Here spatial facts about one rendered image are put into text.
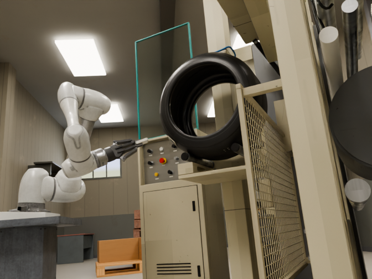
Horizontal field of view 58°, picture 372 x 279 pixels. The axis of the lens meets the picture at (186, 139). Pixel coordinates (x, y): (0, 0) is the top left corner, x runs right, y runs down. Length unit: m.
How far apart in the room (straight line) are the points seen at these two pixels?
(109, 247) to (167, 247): 2.95
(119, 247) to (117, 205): 4.40
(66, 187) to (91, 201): 7.69
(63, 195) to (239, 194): 1.10
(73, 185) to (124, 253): 3.35
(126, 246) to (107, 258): 0.32
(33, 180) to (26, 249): 0.40
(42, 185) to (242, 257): 1.26
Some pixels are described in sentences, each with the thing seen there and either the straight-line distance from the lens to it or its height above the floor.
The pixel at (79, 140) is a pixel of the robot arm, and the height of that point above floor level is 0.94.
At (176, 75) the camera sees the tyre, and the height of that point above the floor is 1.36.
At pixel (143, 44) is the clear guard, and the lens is 3.16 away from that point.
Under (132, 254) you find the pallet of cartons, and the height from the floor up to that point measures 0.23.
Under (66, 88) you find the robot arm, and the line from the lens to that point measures 2.09.
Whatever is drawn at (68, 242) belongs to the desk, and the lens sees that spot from 8.63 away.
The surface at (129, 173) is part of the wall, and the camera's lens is 9.89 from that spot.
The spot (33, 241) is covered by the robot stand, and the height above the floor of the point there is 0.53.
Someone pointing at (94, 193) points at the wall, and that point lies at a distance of 9.96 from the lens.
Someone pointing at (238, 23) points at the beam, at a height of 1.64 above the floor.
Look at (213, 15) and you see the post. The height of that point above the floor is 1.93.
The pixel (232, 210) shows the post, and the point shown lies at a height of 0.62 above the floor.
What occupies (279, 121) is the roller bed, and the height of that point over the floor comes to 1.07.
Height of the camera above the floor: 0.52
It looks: 15 degrees up
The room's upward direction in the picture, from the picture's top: 4 degrees counter-clockwise
